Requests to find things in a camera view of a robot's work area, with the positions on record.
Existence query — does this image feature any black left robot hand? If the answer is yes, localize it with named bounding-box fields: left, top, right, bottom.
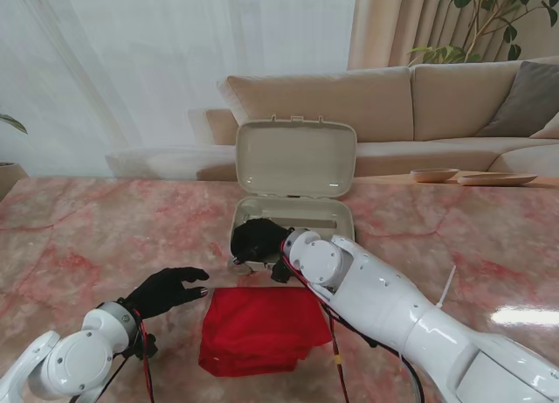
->
left=115, top=267, right=211, bottom=321

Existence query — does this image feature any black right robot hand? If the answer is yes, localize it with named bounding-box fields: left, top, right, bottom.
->
left=229, top=217, right=292, bottom=265

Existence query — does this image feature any red shirt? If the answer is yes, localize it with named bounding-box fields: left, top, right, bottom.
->
left=197, top=286, right=333, bottom=379

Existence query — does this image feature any beige hard-shell suitcase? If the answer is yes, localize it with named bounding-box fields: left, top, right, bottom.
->
left=227, top=114, right=359, bottom=277

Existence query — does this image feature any light wooden coffee table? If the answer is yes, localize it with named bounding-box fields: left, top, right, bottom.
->
left=351, top=174, right=559, bottom=190

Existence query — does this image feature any round wooden bowl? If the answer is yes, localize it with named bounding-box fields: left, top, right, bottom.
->
left=410, top=167, right=461, bottom=184

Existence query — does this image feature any potted plant with beige pot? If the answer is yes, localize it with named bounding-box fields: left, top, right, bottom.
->
left=0, top=112, right=30, bottom=203

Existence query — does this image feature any white sheer curtain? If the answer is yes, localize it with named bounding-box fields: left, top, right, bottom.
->
left=0, top=0, right=359, bottom=179

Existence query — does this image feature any oval wooden tray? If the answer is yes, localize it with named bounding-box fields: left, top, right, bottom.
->
left=456, top=172, right=539, bottom=187

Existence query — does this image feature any beige sofa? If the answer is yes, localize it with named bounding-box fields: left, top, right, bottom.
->
left=104, top=56, right=559, bottom=182

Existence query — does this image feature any beige pleated curtain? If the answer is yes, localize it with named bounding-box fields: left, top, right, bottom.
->
left=347, top=0, right=559, bottom=70

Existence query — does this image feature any tall green leafy plant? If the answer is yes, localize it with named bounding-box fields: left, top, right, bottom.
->
left=407, top=0, right=559, bottom=65

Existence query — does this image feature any grey-brown cushion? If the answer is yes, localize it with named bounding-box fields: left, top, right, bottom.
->
left=474, top=60, right=559, bottom=138

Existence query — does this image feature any cream cushion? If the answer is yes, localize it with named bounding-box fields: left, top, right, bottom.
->
left=528, top=113, right=559, bottom=141

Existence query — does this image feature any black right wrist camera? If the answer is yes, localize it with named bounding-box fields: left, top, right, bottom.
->
left=269, top=260, right=299, bottom=286

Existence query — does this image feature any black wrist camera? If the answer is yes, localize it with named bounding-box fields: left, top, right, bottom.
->
left=129, top=332, right=159, bottom=361
left=269, top=260, right=299, bottom=286

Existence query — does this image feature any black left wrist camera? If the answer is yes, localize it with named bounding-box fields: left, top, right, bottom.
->
left=129, top=332, right=159, bottom=361

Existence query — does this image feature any red-black left arm cable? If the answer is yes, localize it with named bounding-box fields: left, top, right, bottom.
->
left=69, top=309, right=159, bottom=403

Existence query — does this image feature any red-black arm cable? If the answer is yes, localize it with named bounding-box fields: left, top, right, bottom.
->
left=69, top=309, right=159, bottom=403
left=279, top=240, right=351, bottom=403

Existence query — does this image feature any red-black right arm cable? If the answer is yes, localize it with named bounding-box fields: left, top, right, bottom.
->
left=279, top=240, right=351, bottom=403

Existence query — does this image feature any white cable tie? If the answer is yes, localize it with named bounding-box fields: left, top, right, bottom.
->
left=437, top=264, right=458, bottom=310

